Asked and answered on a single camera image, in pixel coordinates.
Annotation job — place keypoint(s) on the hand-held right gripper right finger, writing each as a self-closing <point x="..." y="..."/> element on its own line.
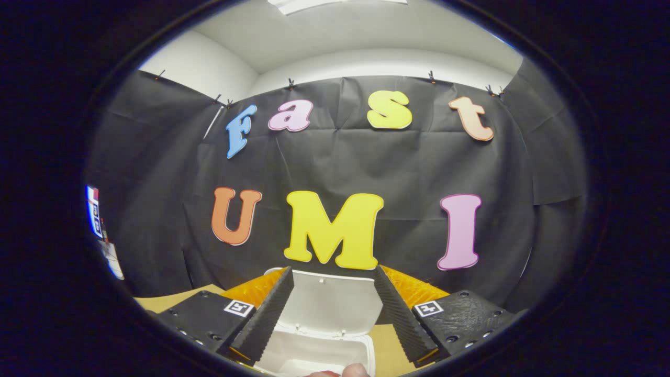
<point x="403" y="319"/>

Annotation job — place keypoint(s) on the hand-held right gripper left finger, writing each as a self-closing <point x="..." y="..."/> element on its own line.
<point x="267" y="319"/>

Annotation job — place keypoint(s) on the white desktop garbage bin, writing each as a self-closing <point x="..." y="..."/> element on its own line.
<point x="335" y="309"/>

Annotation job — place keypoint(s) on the wooden desktop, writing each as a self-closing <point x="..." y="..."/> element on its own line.
<point x="387" y="351"/>

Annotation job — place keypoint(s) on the white side table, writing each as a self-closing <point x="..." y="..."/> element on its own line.
<point x="114" y="262"/>

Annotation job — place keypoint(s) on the black backdrop cloth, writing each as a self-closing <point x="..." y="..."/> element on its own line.
<point x="340" y="162"/>

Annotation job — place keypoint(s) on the computer monitor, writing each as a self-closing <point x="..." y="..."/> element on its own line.
<point x="94" y="212"/>

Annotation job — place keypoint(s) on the ceiling light panel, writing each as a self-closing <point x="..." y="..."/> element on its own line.
<point x="335" y="4"/>

